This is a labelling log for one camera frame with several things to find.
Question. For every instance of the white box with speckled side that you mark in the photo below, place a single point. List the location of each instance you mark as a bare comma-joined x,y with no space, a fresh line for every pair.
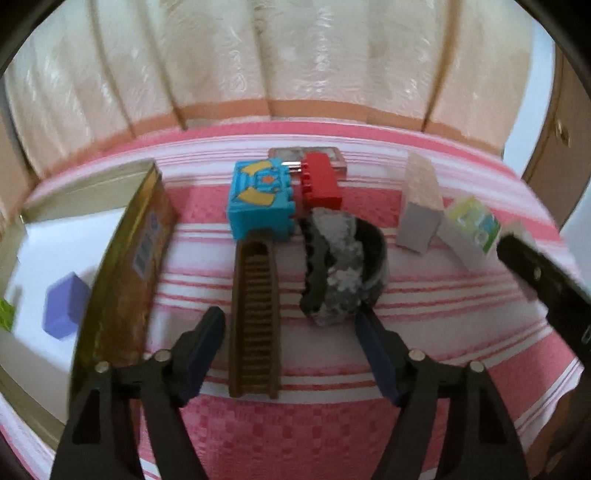
415,226

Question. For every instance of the red toy brick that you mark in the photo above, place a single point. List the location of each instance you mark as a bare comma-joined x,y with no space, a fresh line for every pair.
318,184

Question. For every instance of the pink striped blanket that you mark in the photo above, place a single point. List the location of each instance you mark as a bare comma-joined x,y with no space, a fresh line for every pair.
277,438

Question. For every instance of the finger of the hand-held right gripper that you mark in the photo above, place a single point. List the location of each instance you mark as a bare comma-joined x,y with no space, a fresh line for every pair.
545,277

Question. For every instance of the yellow-green toy block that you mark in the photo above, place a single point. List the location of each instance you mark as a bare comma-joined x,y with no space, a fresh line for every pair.
5,316

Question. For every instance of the pink-framed flat case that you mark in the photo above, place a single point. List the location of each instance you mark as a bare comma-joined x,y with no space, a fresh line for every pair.
291,153

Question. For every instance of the gold metal tin box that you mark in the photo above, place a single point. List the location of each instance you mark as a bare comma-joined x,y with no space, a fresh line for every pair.
138,258

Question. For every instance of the blue printed toy block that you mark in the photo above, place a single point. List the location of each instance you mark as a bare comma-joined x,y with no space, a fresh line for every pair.
258,217

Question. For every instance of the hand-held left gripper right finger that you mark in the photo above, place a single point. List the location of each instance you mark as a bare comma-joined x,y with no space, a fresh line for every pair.
376,355

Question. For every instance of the brown toy stair piece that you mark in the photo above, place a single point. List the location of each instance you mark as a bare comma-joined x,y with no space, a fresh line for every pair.
256,300

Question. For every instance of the cream patterned curtain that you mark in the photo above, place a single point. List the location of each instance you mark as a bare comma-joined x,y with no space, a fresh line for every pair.
277,55

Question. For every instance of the green printed white cube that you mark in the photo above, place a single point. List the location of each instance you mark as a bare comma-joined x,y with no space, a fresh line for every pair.
471,226

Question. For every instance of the purple toy block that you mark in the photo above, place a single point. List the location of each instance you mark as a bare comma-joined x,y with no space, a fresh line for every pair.
64,304

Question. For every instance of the grey and black rock toy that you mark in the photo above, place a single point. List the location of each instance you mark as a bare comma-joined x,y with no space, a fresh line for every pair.
337,263

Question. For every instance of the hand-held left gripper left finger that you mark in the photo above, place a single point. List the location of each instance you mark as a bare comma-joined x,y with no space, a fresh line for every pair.
207,344

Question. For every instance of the wooden cabinet door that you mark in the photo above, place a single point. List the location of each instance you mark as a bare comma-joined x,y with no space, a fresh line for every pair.
572,152

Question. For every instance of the orange striped curtain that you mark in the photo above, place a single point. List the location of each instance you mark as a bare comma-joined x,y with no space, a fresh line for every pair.
11,175

